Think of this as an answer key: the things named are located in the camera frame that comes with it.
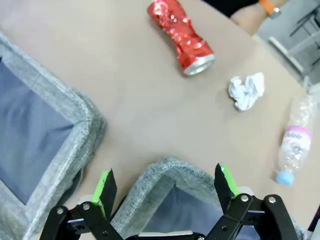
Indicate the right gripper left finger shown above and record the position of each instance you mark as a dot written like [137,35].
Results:
[100,225]

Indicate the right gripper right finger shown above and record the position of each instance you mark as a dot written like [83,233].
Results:
[250,220]

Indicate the clear bottle pink label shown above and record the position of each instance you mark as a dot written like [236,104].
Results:
[298,135]

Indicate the white paper ball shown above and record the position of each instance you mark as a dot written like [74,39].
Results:
[246,91]

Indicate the crushed red can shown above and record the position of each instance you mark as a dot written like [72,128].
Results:
[178,32]

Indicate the person's left forearm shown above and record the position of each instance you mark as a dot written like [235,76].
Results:
[247,17]

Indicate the person's left hand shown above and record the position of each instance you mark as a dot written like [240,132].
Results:
[278,3]

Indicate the grey fabric basket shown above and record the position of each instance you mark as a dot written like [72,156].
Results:
[32,130]
[180,207]

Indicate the silver wristwatch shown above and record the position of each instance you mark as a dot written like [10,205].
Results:
[275,12]

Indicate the orange wristband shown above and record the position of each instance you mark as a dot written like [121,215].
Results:
[265,5]

